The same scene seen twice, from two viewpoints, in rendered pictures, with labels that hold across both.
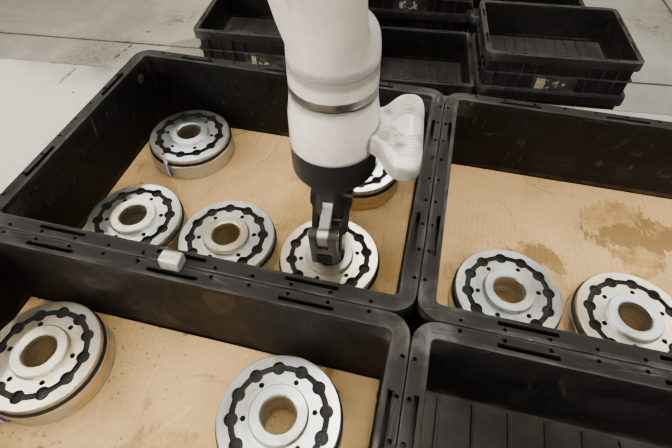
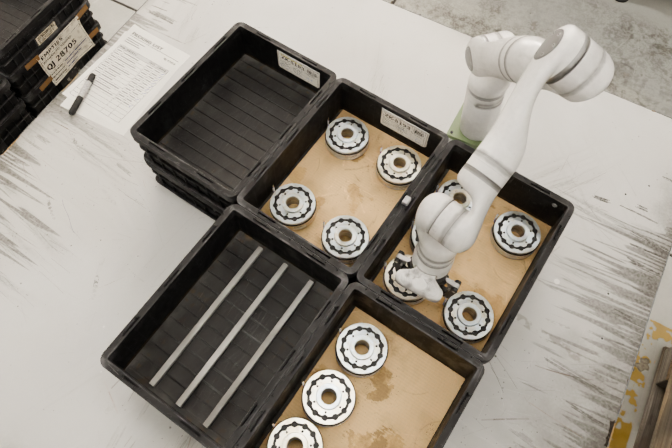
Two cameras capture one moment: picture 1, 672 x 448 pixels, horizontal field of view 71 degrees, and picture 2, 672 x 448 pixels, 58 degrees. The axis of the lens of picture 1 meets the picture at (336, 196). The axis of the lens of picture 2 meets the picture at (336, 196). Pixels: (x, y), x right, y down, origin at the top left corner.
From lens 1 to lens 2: 0.96 m
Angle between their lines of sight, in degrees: 56
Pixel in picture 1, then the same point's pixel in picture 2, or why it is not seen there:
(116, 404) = (375, 189)
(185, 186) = (485, 228)
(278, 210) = (454, 270)
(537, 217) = (406, 408)
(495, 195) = (429, 394)
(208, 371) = (376, 221)
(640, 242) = not seen: outside the picture
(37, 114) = (623, 164)
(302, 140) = not seen: hidden behind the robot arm
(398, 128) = (418, 278)
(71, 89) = (653, 184)
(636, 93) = not seen: outside the picture
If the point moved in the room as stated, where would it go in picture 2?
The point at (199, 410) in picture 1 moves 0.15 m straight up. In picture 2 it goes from (362, 215) to (365, 184)
